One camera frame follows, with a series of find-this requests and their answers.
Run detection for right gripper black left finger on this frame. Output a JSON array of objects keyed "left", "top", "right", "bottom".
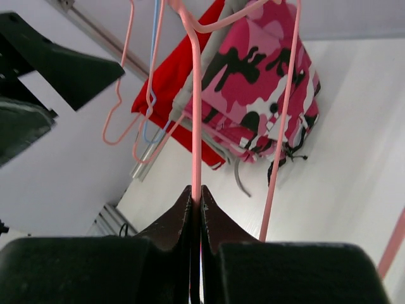
[{"left": 1, "top": 187, "right": 192, "bottom": 303}]

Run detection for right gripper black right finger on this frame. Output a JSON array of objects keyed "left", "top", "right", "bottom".
[{"left": 201, "top": 186, "right": 390, "bottom": 303}]

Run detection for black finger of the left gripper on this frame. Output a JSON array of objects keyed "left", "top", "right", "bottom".
[
  {"left": 1, "top": 11, "right": 125, "bottom": 110},
  {"left": 1, "top": 98, "right": 56, "bottom": 166}
]

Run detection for pink hanger of lime trousers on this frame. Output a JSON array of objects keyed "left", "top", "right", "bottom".
[{"left": 168, "top": 1, "right": 302, "bottom": 242}]

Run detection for pink hanger of red trousers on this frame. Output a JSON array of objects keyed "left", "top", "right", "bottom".
[{"left": 103, "top": 0, "right": 142, "bottom": 146}]

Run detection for blue hanger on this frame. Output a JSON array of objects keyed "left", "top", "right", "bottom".
[{"left": 142, "top": 0, "right": 170, "bottom": 144}]

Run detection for red trousers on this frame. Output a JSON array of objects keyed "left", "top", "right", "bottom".
[{"left": 131, "top": 0, "right": 225, "bottom": 170}]

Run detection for pink hanger of camouflage trousers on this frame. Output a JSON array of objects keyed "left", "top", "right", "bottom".
[{"left": 132, "top": 0, "right": 186, "bottom": 165}]

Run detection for pink camouflage trousers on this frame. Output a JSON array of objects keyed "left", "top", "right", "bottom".
[{"left": 201, "top": 1, "right": 320, "bottom": 166}]

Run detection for left aluminium frame post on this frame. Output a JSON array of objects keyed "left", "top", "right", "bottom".
[{"left": 46, "top": 1, "right": 163, "bottom": 236}]

